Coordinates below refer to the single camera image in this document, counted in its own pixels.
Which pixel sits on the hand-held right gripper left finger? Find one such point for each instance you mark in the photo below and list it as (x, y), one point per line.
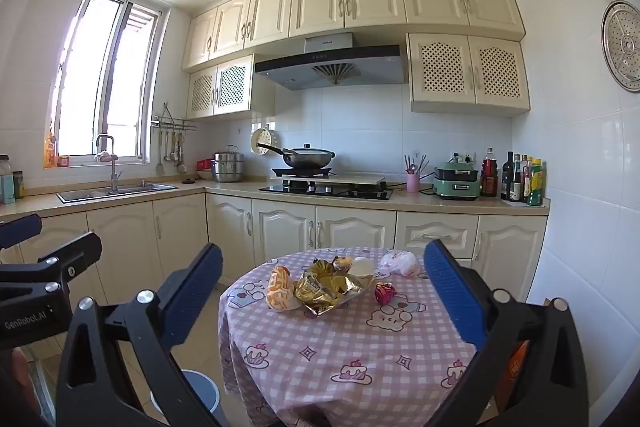
(195, 287)

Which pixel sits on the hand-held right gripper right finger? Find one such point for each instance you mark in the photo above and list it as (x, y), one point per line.
(455, 292)

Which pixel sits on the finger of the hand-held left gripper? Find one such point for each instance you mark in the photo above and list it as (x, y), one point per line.
(20, 228)
(75, 252)

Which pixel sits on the white plastic bag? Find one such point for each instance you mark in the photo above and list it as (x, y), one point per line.
(400, 263)

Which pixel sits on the red candy wrapper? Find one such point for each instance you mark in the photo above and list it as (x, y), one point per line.
(384, 293)

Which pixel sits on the orange snack packet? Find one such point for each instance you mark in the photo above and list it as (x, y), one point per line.
(280, 289)

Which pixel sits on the trash wrappers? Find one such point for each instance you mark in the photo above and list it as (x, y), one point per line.
(362, 265)

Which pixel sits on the blue trash bin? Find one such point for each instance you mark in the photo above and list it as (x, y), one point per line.
(200, 392)

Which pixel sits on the yellow snack packet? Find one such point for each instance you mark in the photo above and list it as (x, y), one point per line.
(343, 263)

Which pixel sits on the gold foil snack bag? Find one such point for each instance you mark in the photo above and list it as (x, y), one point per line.
(325, 289)

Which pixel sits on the person's left hand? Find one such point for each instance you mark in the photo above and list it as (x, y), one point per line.
(21, 369)

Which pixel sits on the bottle on left counter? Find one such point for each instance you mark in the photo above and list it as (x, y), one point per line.
(7, 190)

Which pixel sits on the green can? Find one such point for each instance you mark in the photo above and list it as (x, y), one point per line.
(18, 184)

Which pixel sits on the steel sink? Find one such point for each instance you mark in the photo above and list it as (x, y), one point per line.
(120, 193)

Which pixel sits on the small jar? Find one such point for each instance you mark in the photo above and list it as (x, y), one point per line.
(63, 162)

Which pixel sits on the orange bottle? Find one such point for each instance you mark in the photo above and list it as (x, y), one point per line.
(49, 152)

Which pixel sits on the steel faucet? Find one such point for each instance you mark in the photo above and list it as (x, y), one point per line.
(114, 172)

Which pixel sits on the orange bag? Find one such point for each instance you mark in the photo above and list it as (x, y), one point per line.
(517, 364)

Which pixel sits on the white rag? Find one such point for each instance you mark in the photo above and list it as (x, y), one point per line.
(105, 155)

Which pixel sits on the cream lower kitchen cabinets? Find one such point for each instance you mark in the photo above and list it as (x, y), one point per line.
(280, 227)

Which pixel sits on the green electric grill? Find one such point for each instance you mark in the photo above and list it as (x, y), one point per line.
(455, 187)

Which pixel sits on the pink checked tablecloth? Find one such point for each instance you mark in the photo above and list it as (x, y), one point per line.
(360, 347)

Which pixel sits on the pink chopstick holder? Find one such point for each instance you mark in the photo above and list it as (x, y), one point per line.
(413, 183)

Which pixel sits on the hanging steel spatula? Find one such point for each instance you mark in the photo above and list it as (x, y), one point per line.
(160, 167)

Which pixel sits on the hanging steel spoon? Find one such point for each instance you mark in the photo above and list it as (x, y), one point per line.
(181, 166)

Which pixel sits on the red bowl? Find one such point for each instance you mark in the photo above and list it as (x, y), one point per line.
(204, 164)

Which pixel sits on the row of condiment bottles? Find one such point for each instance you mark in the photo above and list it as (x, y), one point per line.
(510, 182)

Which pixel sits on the steel steamer pot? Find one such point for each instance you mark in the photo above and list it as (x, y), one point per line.
(228, 167)

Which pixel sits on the pink utensil cup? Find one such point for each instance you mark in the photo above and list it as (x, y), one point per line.
(415, 164)

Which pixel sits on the hanging steel ladle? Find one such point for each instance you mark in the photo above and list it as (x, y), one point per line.
(173, 154)

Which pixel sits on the kitchen window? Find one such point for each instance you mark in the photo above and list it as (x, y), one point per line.
(85, 82)

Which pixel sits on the black gas stove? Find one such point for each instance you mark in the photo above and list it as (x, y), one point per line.
(325, 193)

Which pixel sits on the steel utensil rack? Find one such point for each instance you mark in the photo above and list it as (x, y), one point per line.
(172, 123)

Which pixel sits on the black wok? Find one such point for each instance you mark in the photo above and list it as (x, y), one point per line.
(307, 157)

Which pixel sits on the small cream lattice cabinet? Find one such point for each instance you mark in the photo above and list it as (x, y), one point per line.
(230, 87)

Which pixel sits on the large cream lattice cabinet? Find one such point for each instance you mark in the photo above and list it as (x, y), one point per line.
(465, 72)

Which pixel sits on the range hood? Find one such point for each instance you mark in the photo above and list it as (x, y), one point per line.
(325, 67)

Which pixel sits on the steel steamer tray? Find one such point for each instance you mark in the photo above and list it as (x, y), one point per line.
(625, 47)

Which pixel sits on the wall socket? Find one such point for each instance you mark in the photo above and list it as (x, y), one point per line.
(464, 157)

